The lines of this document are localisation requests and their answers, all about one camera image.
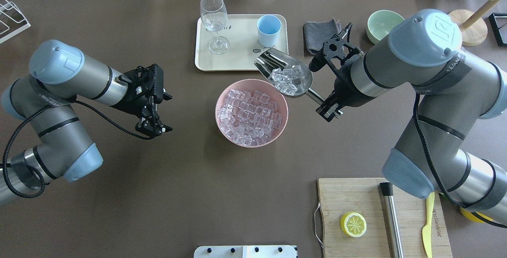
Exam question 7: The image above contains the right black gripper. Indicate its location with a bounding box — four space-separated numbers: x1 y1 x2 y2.
309 23 364 122

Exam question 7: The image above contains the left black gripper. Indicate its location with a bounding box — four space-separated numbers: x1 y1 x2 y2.
113 64 173 139

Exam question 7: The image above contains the metal ice scoop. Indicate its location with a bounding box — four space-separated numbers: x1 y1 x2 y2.
255 48 343 121

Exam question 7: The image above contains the pile of clear ice cubes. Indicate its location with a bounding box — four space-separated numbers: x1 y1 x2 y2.
219 65 305 147

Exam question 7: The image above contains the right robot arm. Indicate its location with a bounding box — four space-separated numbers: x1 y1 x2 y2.
309 9 506 228

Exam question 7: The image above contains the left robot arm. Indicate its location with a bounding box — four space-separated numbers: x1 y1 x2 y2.
1 40 172 206

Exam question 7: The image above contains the light blue cup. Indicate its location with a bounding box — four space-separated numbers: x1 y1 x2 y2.
257 15 281 47

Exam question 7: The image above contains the wooden cup tree stand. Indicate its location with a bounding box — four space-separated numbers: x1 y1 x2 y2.
448 0 501 47

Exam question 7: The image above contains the grey folded cloth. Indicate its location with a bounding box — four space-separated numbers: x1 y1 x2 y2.
303 18 341 55

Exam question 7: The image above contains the green bowl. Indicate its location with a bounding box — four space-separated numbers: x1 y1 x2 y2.
366 10 404 44

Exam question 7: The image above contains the cream serving tray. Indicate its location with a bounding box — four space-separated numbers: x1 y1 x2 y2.
195 14 267 72

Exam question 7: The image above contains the clear wine glass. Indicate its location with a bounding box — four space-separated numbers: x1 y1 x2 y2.
200 0 229 55

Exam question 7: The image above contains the pink bowl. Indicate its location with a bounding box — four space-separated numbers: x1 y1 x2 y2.
215 79 289 148

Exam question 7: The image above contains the bamboo cutting board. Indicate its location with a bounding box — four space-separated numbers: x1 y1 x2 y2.
313 178 453 258

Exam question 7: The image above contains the black glass holder tray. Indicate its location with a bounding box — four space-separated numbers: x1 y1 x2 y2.
488 13 507 47

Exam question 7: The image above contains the lemon half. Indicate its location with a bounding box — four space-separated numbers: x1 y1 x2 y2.
340 212 367 238

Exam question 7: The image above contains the yellow plastic knife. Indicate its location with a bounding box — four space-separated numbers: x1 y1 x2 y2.
421 192 435 258

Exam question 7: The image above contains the steel muddler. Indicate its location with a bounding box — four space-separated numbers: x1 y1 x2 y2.
379 182 404 258

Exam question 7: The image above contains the whole yellow lemon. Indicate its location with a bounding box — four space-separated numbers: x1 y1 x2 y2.
459 207 493 224

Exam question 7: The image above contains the white wire cup rack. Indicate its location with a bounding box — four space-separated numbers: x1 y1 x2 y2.
0 0 31 44

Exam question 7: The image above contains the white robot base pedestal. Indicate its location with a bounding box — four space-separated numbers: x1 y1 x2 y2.
193 244 299 258

